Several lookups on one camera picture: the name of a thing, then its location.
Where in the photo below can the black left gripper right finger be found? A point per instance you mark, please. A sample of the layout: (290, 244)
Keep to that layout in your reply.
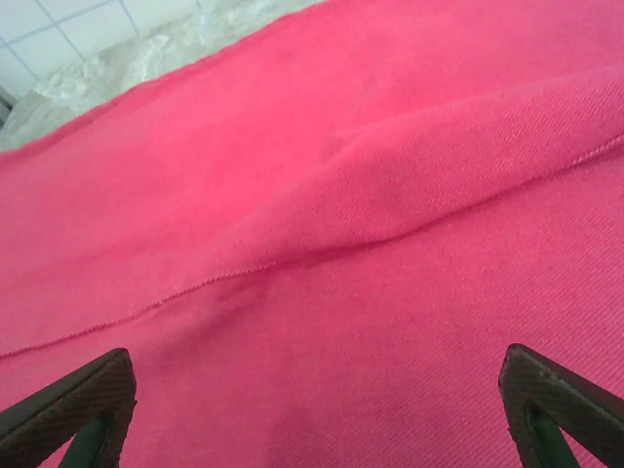
(551, 395)

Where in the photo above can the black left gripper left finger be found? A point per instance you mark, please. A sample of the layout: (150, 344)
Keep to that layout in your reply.
(58, 419)

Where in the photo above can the pink long pants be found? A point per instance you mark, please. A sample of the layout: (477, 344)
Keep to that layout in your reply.
(312, 253)

